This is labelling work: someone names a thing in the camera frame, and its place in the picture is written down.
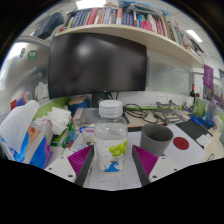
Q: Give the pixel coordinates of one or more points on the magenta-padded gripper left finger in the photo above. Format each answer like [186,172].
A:
[61,165]

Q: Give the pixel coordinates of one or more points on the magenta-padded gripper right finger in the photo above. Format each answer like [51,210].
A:
[160,165]

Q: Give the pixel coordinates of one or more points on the clear plastic water bottle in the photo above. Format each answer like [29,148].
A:
[111,133]

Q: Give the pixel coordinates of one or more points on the blue snack bag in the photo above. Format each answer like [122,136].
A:
[41,155]

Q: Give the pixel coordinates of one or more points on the grey mug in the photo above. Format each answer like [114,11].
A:
[155,141]

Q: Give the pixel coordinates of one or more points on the flat round red coaster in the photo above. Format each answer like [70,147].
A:
[181,143]

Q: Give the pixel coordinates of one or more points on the stack of white napkins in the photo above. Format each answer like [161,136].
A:
[58,120]

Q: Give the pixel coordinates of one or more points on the black desk mat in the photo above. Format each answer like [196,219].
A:
[191,128]

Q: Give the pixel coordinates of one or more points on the small white paper stack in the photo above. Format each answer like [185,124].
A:
[204,140]

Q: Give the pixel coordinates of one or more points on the grey metal laptop stand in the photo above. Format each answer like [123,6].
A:
[170,113]

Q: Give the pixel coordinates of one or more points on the clear plastic box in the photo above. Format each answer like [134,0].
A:
[86,116]

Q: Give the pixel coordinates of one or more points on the white plastic bag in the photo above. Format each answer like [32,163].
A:
[16,126]

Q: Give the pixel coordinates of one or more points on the blue round container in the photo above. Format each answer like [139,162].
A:
[79,105]

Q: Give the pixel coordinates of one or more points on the translucent purple drink bottle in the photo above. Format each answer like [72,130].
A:
[210,115]

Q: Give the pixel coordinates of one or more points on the white tissue box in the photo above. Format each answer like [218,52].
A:
[218,122]

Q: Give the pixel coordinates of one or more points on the dark wine bottle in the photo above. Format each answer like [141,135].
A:
[192,95]

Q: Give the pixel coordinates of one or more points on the group photo poster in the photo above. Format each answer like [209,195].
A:
[216,95]

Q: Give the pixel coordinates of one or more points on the purple hanging banner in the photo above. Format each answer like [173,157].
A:
[208,76]

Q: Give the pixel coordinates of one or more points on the black computer monitor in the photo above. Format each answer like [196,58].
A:
[96,65]

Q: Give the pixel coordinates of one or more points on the black bag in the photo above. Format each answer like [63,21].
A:
[50,25]

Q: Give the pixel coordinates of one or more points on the wall shelf with books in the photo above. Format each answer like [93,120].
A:
[133,31]

